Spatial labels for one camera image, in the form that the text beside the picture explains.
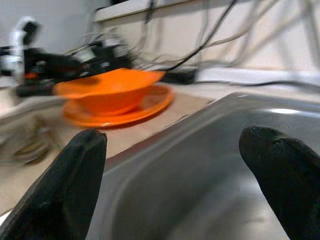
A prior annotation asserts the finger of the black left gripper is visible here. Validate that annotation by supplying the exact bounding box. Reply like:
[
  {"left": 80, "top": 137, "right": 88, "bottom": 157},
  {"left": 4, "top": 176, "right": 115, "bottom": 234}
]
[{"left": 16, "top": 82, "right": 56, "bottom": 98}]

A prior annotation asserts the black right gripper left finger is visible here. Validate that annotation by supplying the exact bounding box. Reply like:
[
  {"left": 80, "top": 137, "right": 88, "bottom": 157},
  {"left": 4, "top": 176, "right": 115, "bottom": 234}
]
[{"left": 0, "top": 128, "right": 108, "bottom": 240}]

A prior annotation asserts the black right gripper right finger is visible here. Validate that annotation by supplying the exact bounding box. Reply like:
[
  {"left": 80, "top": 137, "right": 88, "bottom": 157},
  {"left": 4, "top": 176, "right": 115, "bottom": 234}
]
[{"left": 238, "top": 126, "right": 320, "bottom": 240}]

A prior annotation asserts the metal spoon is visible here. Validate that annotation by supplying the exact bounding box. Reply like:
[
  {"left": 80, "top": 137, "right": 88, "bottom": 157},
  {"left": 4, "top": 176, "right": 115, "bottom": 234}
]
[{"left": 12, "top": 117, "right": 63, "bottom": 163}]

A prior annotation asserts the orange plastic bowl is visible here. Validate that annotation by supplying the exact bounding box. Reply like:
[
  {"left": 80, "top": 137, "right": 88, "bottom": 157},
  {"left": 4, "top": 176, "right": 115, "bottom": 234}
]
[{"left": 53, "top": 67, "right": 166, "bottom": 116}]

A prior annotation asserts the black power strip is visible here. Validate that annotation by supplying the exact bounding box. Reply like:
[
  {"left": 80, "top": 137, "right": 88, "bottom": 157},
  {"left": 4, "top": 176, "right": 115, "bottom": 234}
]
[{"left": 74, "top": 37, "right": 133, "bottom": 73}]

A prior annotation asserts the stainless steel sink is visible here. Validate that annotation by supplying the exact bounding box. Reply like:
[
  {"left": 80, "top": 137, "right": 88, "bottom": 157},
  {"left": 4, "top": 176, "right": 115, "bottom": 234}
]
[{"left": 86, "top": 91, "right": 320, "bottom": 240}]

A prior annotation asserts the beige woven counter mat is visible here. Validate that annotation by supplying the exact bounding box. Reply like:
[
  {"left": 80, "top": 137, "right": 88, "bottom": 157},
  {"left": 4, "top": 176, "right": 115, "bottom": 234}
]
[{"left": 0, "top": 89, "right": 216, "bottom": 216}]

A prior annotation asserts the orange plastic plate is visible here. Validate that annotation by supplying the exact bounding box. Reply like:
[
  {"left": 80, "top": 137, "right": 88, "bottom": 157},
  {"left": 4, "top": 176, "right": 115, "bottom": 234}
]
[{"left": 62, "top": 84, "right": 175, "bottom": 129}]

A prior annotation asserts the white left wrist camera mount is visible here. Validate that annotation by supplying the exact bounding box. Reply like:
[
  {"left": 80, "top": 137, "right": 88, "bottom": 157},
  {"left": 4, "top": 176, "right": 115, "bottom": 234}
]
[{"left": 11, "top": 16, "right": 42, "bottom": 76}]

